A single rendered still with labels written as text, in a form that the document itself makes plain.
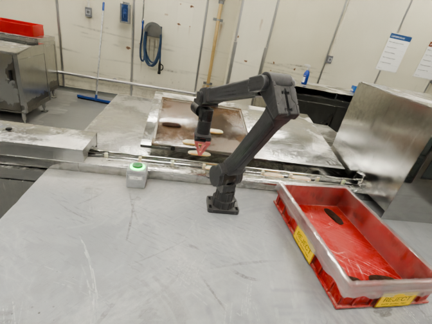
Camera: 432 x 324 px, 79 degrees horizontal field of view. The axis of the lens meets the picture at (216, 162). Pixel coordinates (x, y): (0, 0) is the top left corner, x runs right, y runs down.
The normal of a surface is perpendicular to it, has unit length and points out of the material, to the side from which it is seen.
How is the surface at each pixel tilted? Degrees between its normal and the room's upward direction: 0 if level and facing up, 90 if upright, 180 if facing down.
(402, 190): 90
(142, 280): 0
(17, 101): 90
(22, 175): 90
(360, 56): 90
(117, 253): 0
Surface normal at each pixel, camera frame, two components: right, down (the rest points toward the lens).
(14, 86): 0.09, 0.47
